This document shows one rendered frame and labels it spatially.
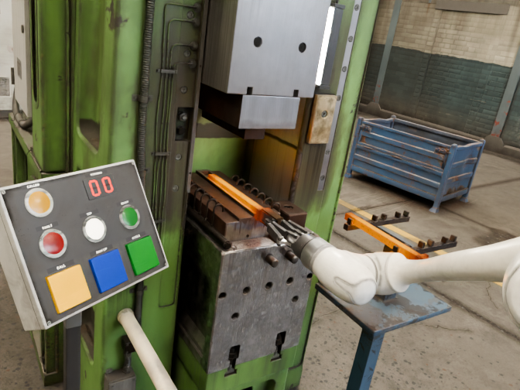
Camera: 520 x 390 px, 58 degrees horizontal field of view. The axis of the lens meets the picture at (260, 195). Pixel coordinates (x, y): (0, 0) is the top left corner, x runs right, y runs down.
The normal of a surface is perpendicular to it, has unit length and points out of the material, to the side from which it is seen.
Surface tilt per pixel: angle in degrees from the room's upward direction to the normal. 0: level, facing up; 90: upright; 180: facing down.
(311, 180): 90
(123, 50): 90
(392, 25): 90
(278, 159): 90
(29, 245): 60
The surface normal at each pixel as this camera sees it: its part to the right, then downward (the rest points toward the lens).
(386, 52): -0.78, 0.11
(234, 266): 0.54, 0.37
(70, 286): 0.80, -0.20
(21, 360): 0.14, -0.93
